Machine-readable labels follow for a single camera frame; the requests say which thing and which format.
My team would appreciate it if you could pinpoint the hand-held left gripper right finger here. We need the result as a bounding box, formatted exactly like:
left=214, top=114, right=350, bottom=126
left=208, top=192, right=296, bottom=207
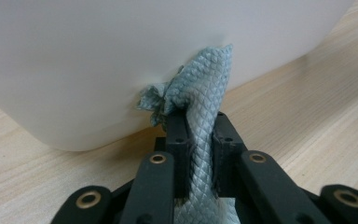
left=213, top=111, right=248, bottom=198

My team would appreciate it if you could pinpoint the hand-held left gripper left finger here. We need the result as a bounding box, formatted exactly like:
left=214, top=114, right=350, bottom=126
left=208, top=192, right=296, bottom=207
left=165, top=111, right=190, bottom=200

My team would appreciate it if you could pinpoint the light blue cleaning cloth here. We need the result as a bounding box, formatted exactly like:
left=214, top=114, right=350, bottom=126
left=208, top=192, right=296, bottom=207
left=136, top=43, right=241, bottom=224

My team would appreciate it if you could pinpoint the white plastic storage box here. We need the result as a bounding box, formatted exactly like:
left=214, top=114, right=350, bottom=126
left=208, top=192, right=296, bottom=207
left=0, top=0, right=355, bottom=152

